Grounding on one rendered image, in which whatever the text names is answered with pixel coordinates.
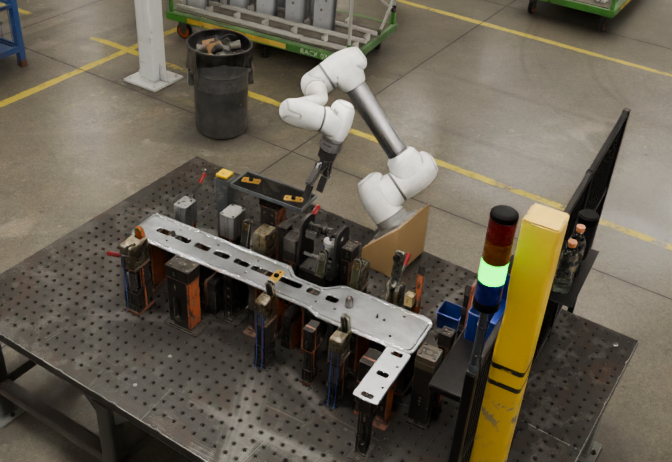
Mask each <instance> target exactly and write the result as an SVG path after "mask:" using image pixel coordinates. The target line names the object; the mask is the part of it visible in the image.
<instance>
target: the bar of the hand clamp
mask: <svg viewBox="0 0 672 462"><path fill-rule="evenodd" d="M404 259H405V252H402V251H399V250H397V251H396V252H395V255H394V256H393V260H394V262H393V267H392V272H391V278H390V283H389V290H390V289H391V288H392V286H391V285H392V284H393V281H394V280H395V281H397V282H396V288H395V292H397V287H398V285H399V284H400V280H401V274H402V269H403V264H404Z"/></svg>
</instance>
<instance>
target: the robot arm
mask: <svg viewBox="0 0 672 462"><path fill-rule="evenodd" d="M366 66H367V59H366V57H365V56H364V55H363V53H362V52H361V51H360V50H359V49H358V48H357V47H349V48H345V49H342V50H339V51H337V52H336V53H334V54H332V55H331V56H329V57H328V58H326V59H325V60H324V61H323V62H321V63H320V64H319V65H317V66H316V67H315V68H313V69H312V70H311V71H309V72H307V73H306V74H305V75H304V76H303V77H302V79H301V89H302V92H303V94H304V97H299V98H290V99H286V100H284V101H283V102H282V103H281V105H280V108H279V115H280V117H281V119H282V120H283V121H285V122H286V123H288V124H290V125H292V126H295V127H298V128H302V129H306V130H314V131H318V132H321V133H323V135H322V138H321V141H320V144H319V146H320V149H319V151H318V157H319V158H320V160H319V161H318V162H316V163H315V165H314V168H313V170H312V172H311V173H310V175H309V177H308V179H307V181H306V182H305V184H307V185H306V188H305V190H304V193H303V196H302V198H303V199H305V200H307V201H309V199H310V196H311V193H312V190H313V188H314V186H313V185H314V183H315V182H316V180H317V178H318V177H319V175H320V174H322V175H323V176H322V175H321V177H320V180H319V183H318V185H317V188H316V190H317V191H319V192H321V193H322V192H323V190H324V187H325V184H326V182H327V179H329V178H330V175H331V170H332V164H333V161H335V159H336V156H337V153H339V152H340V150H341V147H342V145H343V143H344V140H345V138H346V137H347V135H348V133H349V131H350V129H351V126H352V123H353V119H354V113H355V111H354V107H353V105H352V104H351V103H349V102H347V101H345V100H341V99H339V100H337V101H335V102H334V103H333V104H332V106H331V107H324V105H325V104H326V103H327V101H328V95H327V93H329V92H330V91H332V90H333V89H335V88H336V87H338V88H339V89H340V90H341V91H342V92H344V93H347V95H348V96H349V98H350V99H351V101H352V103H353V104H354V106H355V107H356V109H357V110H358V112H359V113H360V115H361V116H362V118H363V119H364V121H365V122H366V124H367V126H368V127H369V129H370V130H371V132H372V133H373V135H374V136H375V138H376V139H377V141H378V142H379V144H380V146H381V147H382V149H383V150H384V152H385V153H386V155H387V156H388V163H387V165H388V168H389V170H390V173H388V174H386V175H384V176H383V175H382V174H381V173H378V172H375V173H370V174H369V175H368V176H366V177H365V178H364V179H363V180H362V181H360V182H359V183H358V192H359V196H360V199H361V202H362V205H363V206H364V208H365V210H366V211H367V213H368V214H369V216H370V217H371V219H372V220H373V221H374V222H375V224H376V225H377V227H378V228H377V229H376V230H375V231H374V232H375V234H376V235H375V236H374V239H375V240H376V239H378V238H379V237H381V236H383V235H385V234H387V233H389V232H390V231H392V230H394V229H396V228H398V227H400V226H401V225H402V224H403V223H404V222H405V221H407V220H408V219H409V218H410V217H411V216H413V215H414V214H415V213H416V212H417V210H416V209H415V210H412V211H409V212H406V210H405V209H404V208H403V206H402V205H401V204H403V203H404V202H405V201H406V200H407V199H409V198H411V197H413V196H414V195H416V194H418V193H419V192H421V191H422V190H423V189H425V188H426V187H427V186H428V185H429V184H430V183H431V182H432V181H433V180H434V179H435V177H436V175H437V173H438V167H437V164H436V162H435V160H434V159H433V157H432V156H431V155H430V154H428V153H427V152H424V151H421V152H418V151H416V150H415V148H413V147H410V146H406V145H405V143H404V142H403V140H402V139H401V137H400V136H399V134H398V132H397V131H396V129H395V128H394V126H393V125H392V123H391V122H390V120H389V118H388V117H387V115H386V114H385V112H384V111H383V109H382V107H381V106H380V104H379V102H378V101H377V99H376V98H375V96H374V95H373V93H372V92H371V90H370V88H369V87H368V85H367V84H366V82H365V74H364V69H365V68H366ZM317 168H318V169H317Z"/></svg>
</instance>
